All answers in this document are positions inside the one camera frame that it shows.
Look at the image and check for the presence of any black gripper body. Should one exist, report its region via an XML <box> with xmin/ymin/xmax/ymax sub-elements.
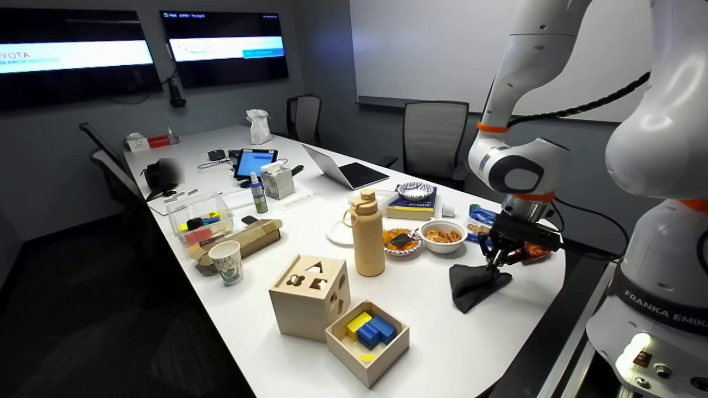
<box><xmin>488</xmin><ymin>211</ymin><xmax>563</xmax><ymax>257</ymax></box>

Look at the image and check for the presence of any dark grey towel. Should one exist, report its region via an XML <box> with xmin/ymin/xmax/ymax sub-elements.
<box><xmin>450</xmin><ymin>266</ymin><xmax>513</xmax><ymax>313</ymax></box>

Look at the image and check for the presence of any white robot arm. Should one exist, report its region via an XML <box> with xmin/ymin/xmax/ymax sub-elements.
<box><xmin>468</xmin><ymin>0</ymin><xmax>708</xmax><ymax>398</ymax></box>

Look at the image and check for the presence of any blue white snack bag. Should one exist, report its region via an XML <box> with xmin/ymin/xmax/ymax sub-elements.
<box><xmin>468</xmin><ymin>202</ymin><xmax>496</xmax><ymax>240</ymax></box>

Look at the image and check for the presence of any red orange snack bag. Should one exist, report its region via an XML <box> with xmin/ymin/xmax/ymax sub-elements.
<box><xmin>523</xmin><ymin>242</ymin><xmax>552</xmax><ymax>266</ymax></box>

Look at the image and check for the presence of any white bowl of cereal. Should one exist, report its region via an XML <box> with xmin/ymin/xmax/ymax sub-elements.
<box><xmin>418</xmin><ymin>219</ymin><xmax>468</xmax><ymax>254</ymax></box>

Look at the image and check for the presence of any small bowl of chips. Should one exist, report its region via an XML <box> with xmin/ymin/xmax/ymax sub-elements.
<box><xmin>384</xmin><ymin>228</ymin><xmax>422</xmax><ymax>257</ymax></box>

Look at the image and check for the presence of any blue yellow book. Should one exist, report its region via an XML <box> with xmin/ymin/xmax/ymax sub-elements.
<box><xmin>385</xmin><ymin>193</ymin><xmax>436</xmax><ymax>221</ymax></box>

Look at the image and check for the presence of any grey office chair near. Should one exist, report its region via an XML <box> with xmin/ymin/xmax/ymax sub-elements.
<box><xmin>403</xmin><ymin>102</ymin><xmax>470</xmax><ymax>187</ymax></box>

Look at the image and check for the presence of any grey office chair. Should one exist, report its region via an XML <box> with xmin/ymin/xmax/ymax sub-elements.
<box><xmin>403</xmin><ymin>102</ymin><xmax>470</xmax><ymax>187</ymax></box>
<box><xmin>288</xmin><ymin>95</ymin><xmax>321</xmax><ymax>143</ymax></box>

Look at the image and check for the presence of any beige water bottle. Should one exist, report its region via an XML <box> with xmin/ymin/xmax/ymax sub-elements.
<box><xmin>350</xmin><ymin>189</ymin><xmax>385</xmax><ymax>275</ymax></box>

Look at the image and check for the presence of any white paper plate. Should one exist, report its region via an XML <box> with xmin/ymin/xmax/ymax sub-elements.
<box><xmin>325</xmin><ymin>221</ymin><xmax>355</xmax><ymax>247</ymax></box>

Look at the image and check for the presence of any black open laptop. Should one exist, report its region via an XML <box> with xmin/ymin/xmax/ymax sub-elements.
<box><xmin>306</xmin><ymin>145</ymin><xmax>385</xmax><ymax>189</ymax></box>

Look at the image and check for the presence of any wooden tray with blocks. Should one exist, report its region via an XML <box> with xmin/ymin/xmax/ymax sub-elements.
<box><xmin>325</xmin><ymin>301</ymin><xmax>410</xmax><ymax>387</ymax></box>

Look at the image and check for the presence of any wooden shape sorter cube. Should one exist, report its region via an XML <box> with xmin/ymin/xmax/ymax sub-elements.
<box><xmin>270</xmin><ymin>254</ymin><xmax>350</xmax><ymax>341</ymax></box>

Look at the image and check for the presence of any white tissue box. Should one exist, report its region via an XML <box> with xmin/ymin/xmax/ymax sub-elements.
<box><xmin>262</xmin><ymin>162</ymin><xmax>294</xmax><ymax>198</ymax></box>

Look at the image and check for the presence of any grey office chair far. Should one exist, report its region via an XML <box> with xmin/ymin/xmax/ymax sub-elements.
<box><xmin>288</xmin><ymin>95</ymin><xmax>321</xmax><ymax>143</ymax></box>

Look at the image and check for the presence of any brown cardboard box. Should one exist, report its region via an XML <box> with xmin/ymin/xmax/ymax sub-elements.
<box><xmin>188</xmin><ymin>219</ymin><xmax>284</xmax><ymax>273</ymax></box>

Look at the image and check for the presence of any small spray bottle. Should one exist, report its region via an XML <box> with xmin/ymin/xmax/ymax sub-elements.
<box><xmin>250</xmin><ymin>173</ymin><xmax>267</xmax><ymax>214</ymax></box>

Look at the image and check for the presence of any blue screen tablet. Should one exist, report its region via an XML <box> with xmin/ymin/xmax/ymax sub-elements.
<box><xmin>234</xmin><ymin>147</ymin><xmax>278</xmax><ymax>178</ymax></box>

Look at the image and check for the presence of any black small device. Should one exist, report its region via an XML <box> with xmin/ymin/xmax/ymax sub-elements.
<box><xmin>208</xmin><ymin>147</ymin><xmax>226</xmax><ymax>162</ymax></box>

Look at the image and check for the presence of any clear plastic bin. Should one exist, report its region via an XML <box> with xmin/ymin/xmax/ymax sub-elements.
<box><xmin>168</xmin><ymin>194</ymin><xmax>233</xmax><ymax>247</ymax></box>

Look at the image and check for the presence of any black headphones bag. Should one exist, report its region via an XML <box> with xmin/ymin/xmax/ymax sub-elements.
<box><xmin>145</xmin><ymin>158</ymin><xmax>181</xmax><ymax>196</ymax></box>

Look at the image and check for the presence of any red white box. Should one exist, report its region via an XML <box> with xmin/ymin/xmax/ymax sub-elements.
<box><xmin>124</xmin><ymin>130</ymin><xmax>179</xmax><ymax>153</ymax></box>

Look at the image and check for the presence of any black office chair right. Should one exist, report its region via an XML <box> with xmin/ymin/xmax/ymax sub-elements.
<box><xmin>80</xmin><ymin>122</ymin><xmax>145</xmax><ymax>208</ymax></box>

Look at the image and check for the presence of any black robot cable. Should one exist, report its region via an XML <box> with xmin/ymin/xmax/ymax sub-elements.
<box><xmin>507</xmin><ymin>68</ymin><xmax>656</xmax><ymax>257</ymax></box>

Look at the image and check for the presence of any whiteboard on wall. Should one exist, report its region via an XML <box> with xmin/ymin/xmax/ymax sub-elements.
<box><xmin>350</xmin><ymin>0</ymin><xmax>654</xmax><ymax>114</ymax></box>

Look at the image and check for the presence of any black webcam on wall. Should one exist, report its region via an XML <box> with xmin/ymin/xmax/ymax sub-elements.
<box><xmin>167</xmin><ymin>70</ymin><xmax>186</xmax><ymax>107</ymax></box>

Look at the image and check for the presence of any wall monitor right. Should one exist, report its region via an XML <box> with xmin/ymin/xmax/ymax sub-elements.
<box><xmin>159</xmin><ymin>10</ymin><xmax>288</xmax><ymax>89</ymax></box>

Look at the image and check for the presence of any wall monitor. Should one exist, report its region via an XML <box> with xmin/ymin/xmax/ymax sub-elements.
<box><xmin>159</xmin><ymin>10</ymin><xmax>288</xmax><ymax>89</ymax></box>
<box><xmin>0</xmin><ymin>7</ymin><xmax>162</xmax><ymax>110</ymax></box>

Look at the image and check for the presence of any wall monitor left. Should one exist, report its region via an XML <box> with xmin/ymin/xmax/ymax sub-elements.
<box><xmin>0</xmin><ymin>7</ymin><xmax>162</xmax><ymax>110</ymax></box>

